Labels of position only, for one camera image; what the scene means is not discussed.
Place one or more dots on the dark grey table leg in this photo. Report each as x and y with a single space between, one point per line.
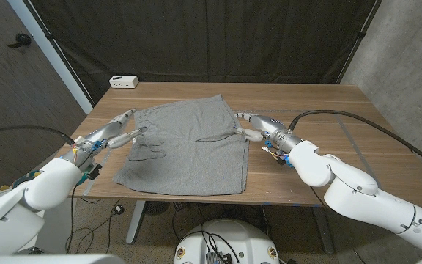
322 234

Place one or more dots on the black backdrop curtain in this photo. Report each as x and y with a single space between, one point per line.
214 40

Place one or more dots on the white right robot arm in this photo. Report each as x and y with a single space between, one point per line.
354 190

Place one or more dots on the white table leg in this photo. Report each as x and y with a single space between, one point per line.
136 223

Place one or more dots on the black plug adapter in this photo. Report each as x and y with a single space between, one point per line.
119 209

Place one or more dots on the white door frame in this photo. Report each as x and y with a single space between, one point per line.
61 69

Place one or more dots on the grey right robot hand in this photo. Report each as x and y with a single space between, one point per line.
269 126

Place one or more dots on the white power strip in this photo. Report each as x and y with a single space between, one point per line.
123 81

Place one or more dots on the grey fabric shorts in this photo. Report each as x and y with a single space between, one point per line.
196 154

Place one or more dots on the dark wooden door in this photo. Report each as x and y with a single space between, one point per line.
13 91

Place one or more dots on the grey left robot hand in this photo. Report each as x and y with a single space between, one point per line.
106 132

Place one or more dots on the dark round floor fan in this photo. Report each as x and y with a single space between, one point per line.
156 207

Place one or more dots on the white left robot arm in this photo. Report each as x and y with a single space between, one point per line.
50 183

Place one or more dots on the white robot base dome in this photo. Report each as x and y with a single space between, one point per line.
240 238

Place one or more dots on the black backdrop stand pole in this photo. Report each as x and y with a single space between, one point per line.
361 34
49 36

